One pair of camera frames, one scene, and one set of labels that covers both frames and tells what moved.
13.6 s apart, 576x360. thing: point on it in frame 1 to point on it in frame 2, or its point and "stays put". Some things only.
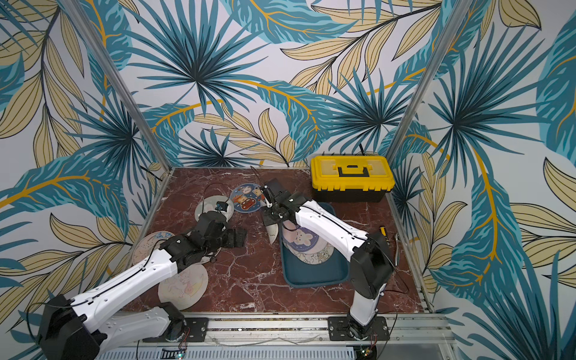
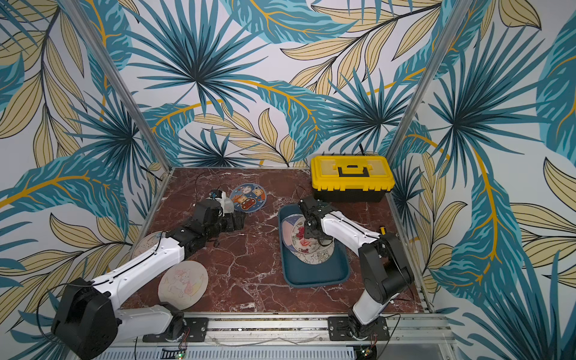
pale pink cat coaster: [186, 289] stays put
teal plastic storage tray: [299, 274] stays put
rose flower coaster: [205, 259] to [301, 244]
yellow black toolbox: [351, 178] stays put
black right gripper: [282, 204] to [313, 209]
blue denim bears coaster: [247, 198] stays put
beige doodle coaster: [148, 244] stays put
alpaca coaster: [273, 231] to [325, 251]
